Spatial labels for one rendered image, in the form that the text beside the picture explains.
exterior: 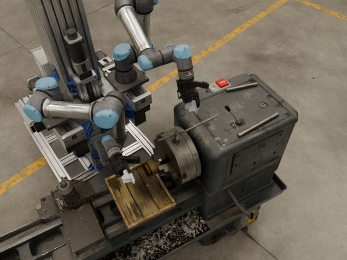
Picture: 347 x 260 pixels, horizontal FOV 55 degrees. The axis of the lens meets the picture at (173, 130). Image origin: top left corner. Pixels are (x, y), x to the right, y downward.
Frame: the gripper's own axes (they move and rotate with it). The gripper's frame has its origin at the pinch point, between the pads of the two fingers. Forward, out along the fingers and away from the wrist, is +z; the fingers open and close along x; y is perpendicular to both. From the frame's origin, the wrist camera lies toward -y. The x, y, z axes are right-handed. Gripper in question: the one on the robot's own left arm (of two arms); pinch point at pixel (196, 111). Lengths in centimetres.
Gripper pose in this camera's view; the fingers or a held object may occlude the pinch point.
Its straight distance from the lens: 171.8
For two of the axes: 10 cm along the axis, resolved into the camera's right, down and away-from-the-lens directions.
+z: 1.9, 8.4, 5.2
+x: 4.4, 4.0, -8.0
